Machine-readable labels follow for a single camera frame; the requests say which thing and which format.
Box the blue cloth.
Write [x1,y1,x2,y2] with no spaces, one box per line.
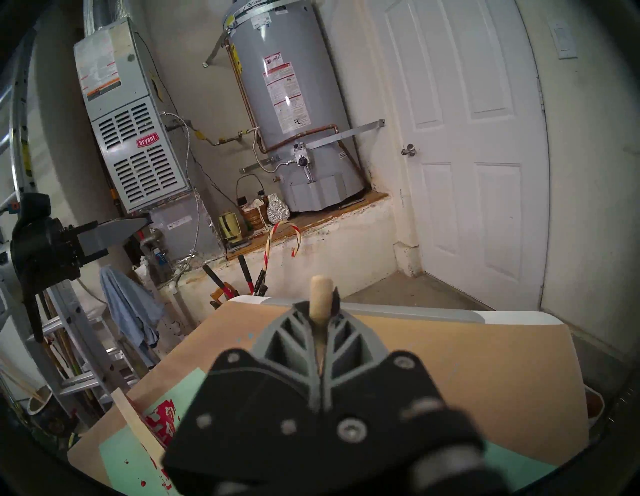
[100,265,165,368]

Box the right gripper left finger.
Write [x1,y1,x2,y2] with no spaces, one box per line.
[162,300,323,478]

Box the white light switch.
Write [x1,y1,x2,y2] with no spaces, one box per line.
[549,20,578,61]

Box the brown board table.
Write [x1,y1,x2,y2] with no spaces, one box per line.
[67,300,591,496]

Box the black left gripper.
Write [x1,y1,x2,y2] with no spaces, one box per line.
[11,194,153,300]

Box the striped candy cane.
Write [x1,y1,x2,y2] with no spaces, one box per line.
[264,221,302,286]

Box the aluminium ladder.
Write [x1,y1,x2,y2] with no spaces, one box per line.
[0,45,136,416]

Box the yellow metal can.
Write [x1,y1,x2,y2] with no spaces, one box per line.
[218,211,244,241]

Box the grey bryant furnace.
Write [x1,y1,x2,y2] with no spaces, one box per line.
[74,17,226,261]

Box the foil wrapped object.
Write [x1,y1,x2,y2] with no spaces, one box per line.
[266,194,291,224]

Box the silver foil duct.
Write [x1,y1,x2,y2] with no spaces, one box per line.
[82,0,132,37]

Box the metal heater strap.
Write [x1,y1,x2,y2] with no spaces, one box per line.
[242,119,386,173]

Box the thick black left arm hose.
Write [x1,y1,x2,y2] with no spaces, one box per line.
[25,292,47,343]

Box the wood plank with red paint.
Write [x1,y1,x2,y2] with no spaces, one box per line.
[111,387,168,471]

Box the gas pipe with yellow valve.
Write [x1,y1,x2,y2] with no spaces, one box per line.
[192,127,261,148]

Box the white platform with wood top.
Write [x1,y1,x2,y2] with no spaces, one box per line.
[170,192,423,326]

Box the white panel door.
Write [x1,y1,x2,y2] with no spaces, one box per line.
[370,0,551,311]

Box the wooden handle paint brush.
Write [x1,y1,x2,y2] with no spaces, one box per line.
[309,275,335,322]

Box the grey water heater tank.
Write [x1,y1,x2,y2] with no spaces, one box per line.
[222,0,366,213]

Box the wicker basket with handle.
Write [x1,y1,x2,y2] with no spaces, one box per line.
[236,174,271,231]

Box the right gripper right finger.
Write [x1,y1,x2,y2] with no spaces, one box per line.
[321,287,444,417]

